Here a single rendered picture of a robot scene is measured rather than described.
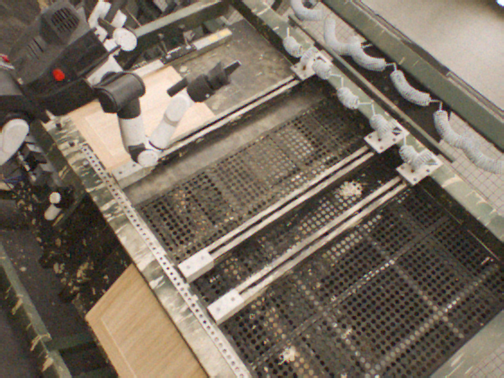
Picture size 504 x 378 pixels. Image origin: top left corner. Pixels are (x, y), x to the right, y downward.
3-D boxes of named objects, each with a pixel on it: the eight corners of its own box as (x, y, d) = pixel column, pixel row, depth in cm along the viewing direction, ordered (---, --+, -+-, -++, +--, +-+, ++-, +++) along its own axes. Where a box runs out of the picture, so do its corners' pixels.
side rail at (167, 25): (44, 85, 243) (37, 70, 233) (223, 7, 280) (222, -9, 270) (49, 94, 240) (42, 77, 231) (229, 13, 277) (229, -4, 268)
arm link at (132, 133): (130, 172, 185) (120, 124, 169) (122, 153, 193) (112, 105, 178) (158, 165, 188) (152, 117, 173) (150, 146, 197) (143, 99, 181)
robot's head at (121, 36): (109, 42, 173) (129, 28, 174) (103, 37, 181) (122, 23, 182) (121, 58, 177) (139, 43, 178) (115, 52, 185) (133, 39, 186)
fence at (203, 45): (63, 110, 228) (60, 103, 224) (227, 33, 260) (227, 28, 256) (67, 116, 226) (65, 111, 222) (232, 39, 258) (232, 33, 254)
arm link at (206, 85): (219, 70, 168) (193, 88, 172) (235, 89, 174) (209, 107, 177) (217, 54, 177) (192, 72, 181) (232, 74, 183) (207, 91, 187)
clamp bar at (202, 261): (176, 268, 189) (170, 243, 169) (387, 133, 229) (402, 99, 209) (190, 288, 185) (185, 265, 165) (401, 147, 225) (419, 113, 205)
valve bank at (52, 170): (-20, 148, 215) (8, 108, 208) (10, 154, 227) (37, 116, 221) (27, 230, 196) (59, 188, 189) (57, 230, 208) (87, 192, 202)
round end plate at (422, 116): (277, 115, 287) (373, 6, 265) (281, 118, 292) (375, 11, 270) (369, 211, 256) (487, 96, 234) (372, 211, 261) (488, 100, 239)
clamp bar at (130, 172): (112, 176, 210) (99, 144, 189) (315, 67, 250) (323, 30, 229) (122, 193, 206) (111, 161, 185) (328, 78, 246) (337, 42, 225)
